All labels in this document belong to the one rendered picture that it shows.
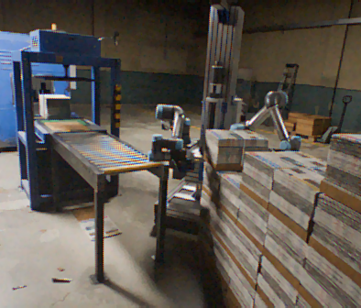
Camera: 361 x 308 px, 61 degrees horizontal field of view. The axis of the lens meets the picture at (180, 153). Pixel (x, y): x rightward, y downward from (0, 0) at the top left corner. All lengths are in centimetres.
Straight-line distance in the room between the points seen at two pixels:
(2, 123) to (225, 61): 382
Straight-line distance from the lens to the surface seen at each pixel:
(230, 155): 211
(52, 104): 400
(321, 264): 135
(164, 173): 227
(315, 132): 832
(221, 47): 290
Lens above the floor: 147
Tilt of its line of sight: 15 degrees down
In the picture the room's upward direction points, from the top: 4 degrees clockwise
